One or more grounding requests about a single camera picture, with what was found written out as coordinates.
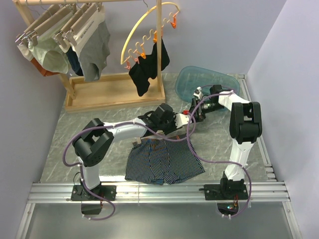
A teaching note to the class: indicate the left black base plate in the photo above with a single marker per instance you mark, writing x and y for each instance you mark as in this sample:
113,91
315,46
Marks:
79,193

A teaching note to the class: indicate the beige clip hanger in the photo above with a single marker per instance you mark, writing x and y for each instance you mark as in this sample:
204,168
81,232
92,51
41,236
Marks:
161,136

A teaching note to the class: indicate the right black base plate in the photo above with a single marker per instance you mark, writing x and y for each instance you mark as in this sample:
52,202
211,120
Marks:
217,192

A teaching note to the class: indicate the light green hanging underwear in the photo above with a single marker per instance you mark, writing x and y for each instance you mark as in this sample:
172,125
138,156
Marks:
48,53

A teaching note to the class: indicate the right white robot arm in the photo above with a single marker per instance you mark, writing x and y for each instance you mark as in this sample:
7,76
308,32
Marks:
245,127

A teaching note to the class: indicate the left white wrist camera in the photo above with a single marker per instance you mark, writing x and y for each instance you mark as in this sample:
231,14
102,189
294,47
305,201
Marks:
181,120

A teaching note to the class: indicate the beige hanger with grey underwear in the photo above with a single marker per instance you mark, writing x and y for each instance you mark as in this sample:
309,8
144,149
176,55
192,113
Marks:
77,22

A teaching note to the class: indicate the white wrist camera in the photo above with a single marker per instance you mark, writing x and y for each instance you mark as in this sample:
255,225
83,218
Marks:
198,94
181,120

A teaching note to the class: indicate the beige hanger with green underwear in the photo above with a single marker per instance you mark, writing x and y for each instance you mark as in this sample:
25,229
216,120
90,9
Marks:
50,22

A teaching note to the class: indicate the grey hanging underwear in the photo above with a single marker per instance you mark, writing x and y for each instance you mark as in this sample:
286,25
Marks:
92,46

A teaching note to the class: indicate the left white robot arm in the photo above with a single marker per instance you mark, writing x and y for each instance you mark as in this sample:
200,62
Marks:
92,146

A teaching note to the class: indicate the wooden clothes rack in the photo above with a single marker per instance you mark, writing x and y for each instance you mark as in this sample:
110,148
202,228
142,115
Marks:
113,91

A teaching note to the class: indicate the orange hanging underwear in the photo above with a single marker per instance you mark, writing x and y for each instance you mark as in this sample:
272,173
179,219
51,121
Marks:
41,70

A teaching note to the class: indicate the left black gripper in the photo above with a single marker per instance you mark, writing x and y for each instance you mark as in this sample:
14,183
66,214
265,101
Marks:
174,128

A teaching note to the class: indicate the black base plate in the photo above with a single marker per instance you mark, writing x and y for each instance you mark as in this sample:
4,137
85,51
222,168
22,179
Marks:
79,193
217,192

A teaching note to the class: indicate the black hanging underwear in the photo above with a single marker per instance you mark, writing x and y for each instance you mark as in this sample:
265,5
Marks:
143,70

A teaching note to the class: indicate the navy striped underwear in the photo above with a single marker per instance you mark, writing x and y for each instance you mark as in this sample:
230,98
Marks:
161,162

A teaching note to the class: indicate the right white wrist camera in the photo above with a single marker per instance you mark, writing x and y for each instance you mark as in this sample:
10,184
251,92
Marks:
198,94

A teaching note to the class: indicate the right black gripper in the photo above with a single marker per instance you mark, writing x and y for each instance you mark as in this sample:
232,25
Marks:
199,116

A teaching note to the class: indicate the blue plastic basin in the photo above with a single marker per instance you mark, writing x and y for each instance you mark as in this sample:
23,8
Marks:
192,77

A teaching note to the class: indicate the dark blue hanging underwear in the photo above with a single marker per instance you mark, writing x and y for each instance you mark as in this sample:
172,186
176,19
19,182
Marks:
74,62

